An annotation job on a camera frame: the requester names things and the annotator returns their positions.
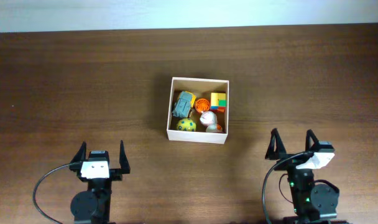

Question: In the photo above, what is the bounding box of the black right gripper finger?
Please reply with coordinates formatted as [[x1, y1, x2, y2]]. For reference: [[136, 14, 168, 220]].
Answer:
[[265, 128, 287, 161], [305, 129, 320, 152]]

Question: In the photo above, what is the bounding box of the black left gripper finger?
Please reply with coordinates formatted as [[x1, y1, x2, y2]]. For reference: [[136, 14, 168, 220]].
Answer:
[[70, 141, 86, 164], [119, 140, 131, 174]]

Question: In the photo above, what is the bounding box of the yellow ball with blue letters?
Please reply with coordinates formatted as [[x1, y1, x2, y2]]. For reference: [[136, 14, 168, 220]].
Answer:
[[176, 118, 196, 132]]

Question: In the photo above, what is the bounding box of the yellow grey toy truck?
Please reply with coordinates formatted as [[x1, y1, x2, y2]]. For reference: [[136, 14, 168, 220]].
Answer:
[[172, 91, 196, 118]]

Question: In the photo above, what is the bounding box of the pink white duck toy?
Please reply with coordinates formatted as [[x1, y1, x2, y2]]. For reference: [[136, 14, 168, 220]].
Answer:
[[200, 111, 223, 133]]

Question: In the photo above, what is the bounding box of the colourful puzzle cube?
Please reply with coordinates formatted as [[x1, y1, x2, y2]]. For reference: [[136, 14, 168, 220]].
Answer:
[[210, 93, 227, 113]]

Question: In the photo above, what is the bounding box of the orange ridged disc toy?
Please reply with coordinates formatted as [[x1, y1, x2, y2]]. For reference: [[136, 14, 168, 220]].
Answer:
[[194, 98, 210, 114]]

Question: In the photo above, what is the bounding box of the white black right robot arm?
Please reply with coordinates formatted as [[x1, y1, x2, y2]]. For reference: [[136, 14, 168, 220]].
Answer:
[[261, 128, 340, 223]]

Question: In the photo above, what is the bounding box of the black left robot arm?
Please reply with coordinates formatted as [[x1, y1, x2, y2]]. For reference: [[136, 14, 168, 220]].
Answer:
[[69, 141, 131, 224]]

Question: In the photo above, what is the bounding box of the white cardboard box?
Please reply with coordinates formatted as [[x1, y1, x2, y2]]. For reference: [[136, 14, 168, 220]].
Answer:
[[166, 77, 229, 144]]

